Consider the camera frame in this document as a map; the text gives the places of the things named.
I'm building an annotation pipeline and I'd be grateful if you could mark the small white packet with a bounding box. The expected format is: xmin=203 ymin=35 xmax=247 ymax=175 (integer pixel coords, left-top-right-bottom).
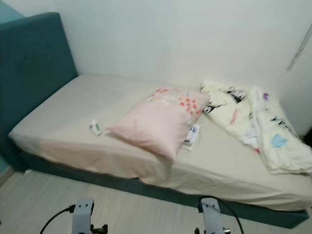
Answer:
xmin=90 ymin=120 xmax=104 ymax=137

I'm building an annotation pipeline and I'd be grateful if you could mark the pink pillow with dotted print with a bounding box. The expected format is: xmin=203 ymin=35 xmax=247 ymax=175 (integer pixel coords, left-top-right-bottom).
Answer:
xmin=107 ymin=87 xmax=210 ymax=161

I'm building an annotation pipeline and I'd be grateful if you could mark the white book with blue letters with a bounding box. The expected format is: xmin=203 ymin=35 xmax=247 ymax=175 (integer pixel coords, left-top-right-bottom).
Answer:
xmin=184 ymin=124 xmax=201 ymax=148

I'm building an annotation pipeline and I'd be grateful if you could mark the cream cartoon print quilt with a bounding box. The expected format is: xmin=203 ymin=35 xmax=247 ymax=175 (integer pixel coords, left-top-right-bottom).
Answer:
xmin=200 ymin=80 xmax=312 ymax=175

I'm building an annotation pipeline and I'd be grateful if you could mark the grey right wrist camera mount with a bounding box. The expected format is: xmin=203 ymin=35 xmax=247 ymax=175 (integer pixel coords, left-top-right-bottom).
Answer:
xmin=200 ymin=197 xmax=226 ymax=234

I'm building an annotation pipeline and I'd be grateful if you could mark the white wall cord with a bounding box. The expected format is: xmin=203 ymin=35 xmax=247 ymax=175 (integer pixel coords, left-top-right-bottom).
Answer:
xmin=287 ymin=19 xmax=312 ymax=72

